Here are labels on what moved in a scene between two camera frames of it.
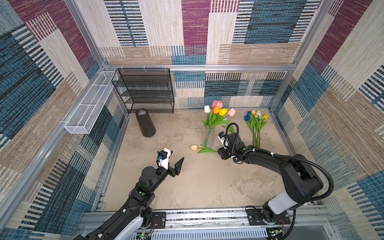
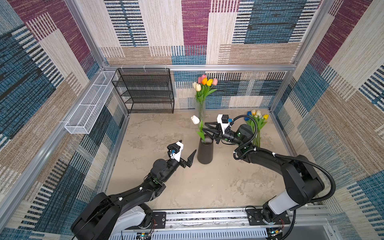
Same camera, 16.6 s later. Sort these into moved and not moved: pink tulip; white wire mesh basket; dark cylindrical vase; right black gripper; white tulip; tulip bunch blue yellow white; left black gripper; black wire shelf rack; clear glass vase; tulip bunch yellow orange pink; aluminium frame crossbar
Moved: dark cylindrical vase; right black gripper; white tulip; left black gripper; pink tulip; clear glass vase; tulip bunch yellow orange pink
Not moved: white wire mesh basket; black wire shelf rack; aluminium frame crossbar; tulip bunch blue yellow white
